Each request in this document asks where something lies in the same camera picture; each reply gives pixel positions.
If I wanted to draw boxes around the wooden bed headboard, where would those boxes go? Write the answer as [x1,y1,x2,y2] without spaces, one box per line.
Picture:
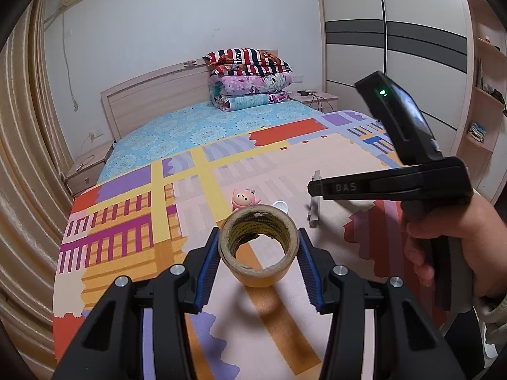
[100,60,213,143]

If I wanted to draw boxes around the black cables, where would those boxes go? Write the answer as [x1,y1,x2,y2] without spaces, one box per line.
[296,89,330,112]

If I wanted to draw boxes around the pink pig toy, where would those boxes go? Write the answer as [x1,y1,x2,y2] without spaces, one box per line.
[230,187,261,212]

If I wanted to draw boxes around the blue folded quilt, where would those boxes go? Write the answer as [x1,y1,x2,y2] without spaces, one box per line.
[211,90,292,112]

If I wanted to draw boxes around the wooden open shelf unit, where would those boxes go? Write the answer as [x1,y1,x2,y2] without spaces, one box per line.
[451,0,507,203]

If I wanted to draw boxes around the striped pillow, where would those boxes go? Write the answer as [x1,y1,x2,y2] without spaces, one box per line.
[202,47,292,77]

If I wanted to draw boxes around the bed with blue sheet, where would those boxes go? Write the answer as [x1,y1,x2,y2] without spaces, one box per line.
[95,98,330,185]

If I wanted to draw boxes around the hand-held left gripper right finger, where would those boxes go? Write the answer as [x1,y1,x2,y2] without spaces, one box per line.
[297,227,452,380]

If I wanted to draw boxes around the blue object on shelf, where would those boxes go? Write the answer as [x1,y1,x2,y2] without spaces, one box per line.
[467,122,488,142]

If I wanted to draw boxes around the yellow tape roll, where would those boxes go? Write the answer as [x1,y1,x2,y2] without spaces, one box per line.
[218,204,299,289]

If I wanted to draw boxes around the wooden nightstand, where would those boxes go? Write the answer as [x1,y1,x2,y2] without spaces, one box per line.
[290,90,341,114]
[63,142,116,199]

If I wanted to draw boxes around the dark objects on shelf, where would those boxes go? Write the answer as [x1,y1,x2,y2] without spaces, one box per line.
[477,57,507,105]

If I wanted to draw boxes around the white and grey wardrobe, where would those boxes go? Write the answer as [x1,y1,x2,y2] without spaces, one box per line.
[316,0,477,175]

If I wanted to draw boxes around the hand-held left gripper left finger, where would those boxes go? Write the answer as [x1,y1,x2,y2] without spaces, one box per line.
[51,227,221,380]

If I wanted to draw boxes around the white wall cable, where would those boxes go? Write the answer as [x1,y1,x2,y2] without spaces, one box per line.
[43,6,79,111]

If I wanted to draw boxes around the pink folded quilt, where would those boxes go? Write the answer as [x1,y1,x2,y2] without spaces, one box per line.
[209,71,292,96]

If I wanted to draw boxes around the grey metal bar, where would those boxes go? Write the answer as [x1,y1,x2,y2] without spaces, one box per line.
[306,170,323,229]

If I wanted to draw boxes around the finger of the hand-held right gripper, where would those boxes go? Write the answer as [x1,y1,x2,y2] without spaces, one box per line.
[308,177,373,201]

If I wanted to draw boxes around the colourful foam mat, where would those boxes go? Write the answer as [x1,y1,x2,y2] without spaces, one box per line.
[51,110,489,380]

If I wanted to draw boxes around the beige pleated curtain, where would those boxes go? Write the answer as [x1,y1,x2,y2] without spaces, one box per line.
[0,0,80,365]

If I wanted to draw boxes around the person's right hand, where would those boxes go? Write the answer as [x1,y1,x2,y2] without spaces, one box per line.
[404,195,507,298]

